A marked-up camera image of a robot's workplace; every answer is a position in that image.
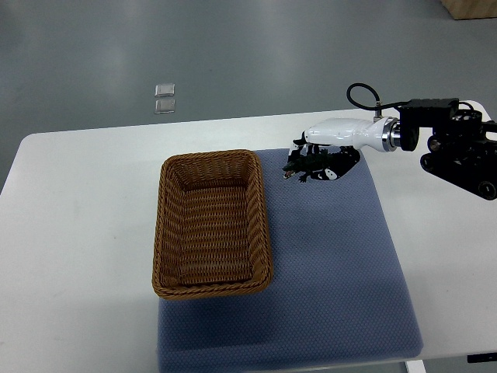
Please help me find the white table leg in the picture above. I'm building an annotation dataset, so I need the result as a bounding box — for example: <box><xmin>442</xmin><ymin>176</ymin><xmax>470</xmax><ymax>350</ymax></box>
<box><xmin>405</xmin><ymin>360</ymin><xmax>426</xmax><ymax>373</ymax></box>

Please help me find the dark toy crocodile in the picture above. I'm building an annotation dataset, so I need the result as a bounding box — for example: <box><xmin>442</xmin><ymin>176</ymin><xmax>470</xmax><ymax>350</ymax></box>
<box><xmin>283</xmin><ymin>150</ymin><xmax>343</xmax><ymax>183</ymax></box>

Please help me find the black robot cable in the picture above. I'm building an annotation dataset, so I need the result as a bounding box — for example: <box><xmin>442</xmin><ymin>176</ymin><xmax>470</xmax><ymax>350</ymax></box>
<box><xmin>346</xmin><ymin>82</ymin><xmax>411</xmax><ymax>120</ymax></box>

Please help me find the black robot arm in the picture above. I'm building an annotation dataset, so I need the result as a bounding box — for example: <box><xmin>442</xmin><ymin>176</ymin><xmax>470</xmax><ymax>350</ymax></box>
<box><xmin>392</xmin><ymin>98</ymin><xmax>496</xmax><ymax>200</ymax></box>

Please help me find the brown wicker basket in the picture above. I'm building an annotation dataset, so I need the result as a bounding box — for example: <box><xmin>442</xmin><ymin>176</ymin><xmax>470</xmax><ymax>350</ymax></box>
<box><xmin>151</xmin><ymin>149</ymin><xmax>273</xmax><ymax>301</ymax></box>

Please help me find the upper metal floor plate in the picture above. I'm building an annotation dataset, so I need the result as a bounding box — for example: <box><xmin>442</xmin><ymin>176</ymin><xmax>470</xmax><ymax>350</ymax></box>
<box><xmin>155</xmin><ymin>83</ymin><xmax>176</xmax><ymax>97</ymax></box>

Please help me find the black table edge bracket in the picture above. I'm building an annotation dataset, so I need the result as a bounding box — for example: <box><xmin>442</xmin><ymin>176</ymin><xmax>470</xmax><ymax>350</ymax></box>
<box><xmin>467</xmin><ymin>352</ymin><xmax>497</xmax><ymax>364</ymax></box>

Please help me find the blue-grey fabric mat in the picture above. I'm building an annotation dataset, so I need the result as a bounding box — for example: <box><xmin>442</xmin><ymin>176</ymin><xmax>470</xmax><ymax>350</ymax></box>
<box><xmin>157</xmin><ymin>149</ymin><xmax>423</xmax><ymax>372</ymax></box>

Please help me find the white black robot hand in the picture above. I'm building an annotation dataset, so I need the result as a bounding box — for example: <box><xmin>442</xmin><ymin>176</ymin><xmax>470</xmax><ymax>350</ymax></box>
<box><xmin>287</xmin><ymin>117</ymin><xmax>399</xmax><ymax>176</ymax></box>

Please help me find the wooden box corner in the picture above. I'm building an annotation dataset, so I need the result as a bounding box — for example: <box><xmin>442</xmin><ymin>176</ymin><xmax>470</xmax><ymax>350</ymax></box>
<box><xmin>440</xmin><ymin>0</ymin><xmax>496</xmax><ymax>20</ymax></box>

